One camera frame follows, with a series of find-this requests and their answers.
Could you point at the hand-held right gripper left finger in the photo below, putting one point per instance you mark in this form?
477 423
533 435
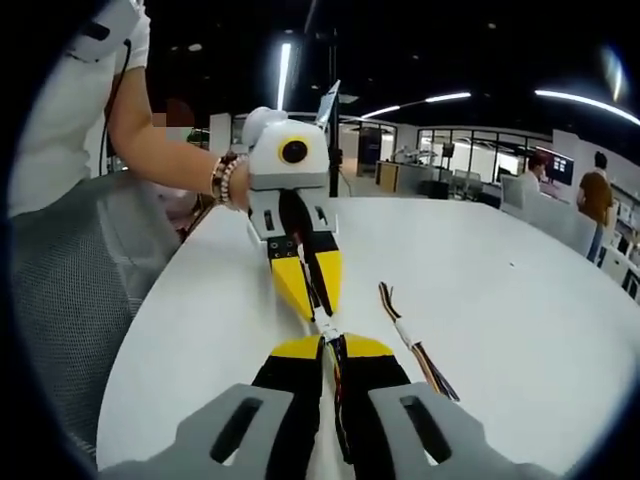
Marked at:
260 415

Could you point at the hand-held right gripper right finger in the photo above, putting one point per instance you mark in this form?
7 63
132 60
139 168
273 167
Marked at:
400 420

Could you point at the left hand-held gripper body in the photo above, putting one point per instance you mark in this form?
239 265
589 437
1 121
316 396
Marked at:
280 170

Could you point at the grey mesh office chair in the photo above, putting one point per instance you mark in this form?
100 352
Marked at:
75 280

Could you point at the computer monitor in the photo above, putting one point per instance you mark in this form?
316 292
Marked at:
560 169

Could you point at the person's left hand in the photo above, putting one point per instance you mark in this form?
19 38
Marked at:
240 187

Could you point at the silver laptop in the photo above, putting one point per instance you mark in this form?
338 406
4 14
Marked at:
327 105

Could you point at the white office chair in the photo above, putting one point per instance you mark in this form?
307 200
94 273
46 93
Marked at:
565 225
515 197

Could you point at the ceiling light strip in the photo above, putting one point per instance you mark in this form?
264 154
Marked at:
415 104
585 102
284 75

